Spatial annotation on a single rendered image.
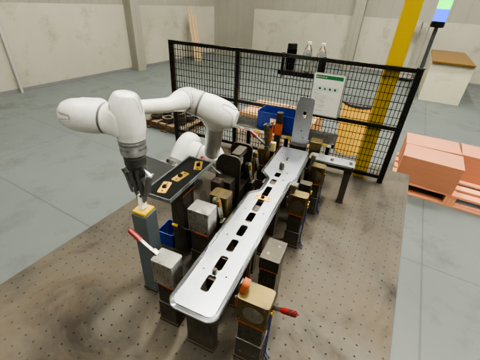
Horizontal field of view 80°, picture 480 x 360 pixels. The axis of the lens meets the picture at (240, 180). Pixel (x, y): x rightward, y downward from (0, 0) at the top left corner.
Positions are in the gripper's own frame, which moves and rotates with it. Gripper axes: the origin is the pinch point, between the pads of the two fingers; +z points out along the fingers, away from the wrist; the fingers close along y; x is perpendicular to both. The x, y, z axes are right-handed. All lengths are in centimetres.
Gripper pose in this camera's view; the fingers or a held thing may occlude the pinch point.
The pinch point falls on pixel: (142, 201)
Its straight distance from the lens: 115.5
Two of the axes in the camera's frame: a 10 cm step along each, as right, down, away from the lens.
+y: 9.2, 2.5, -3.1
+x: 4.0, -4.7, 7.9
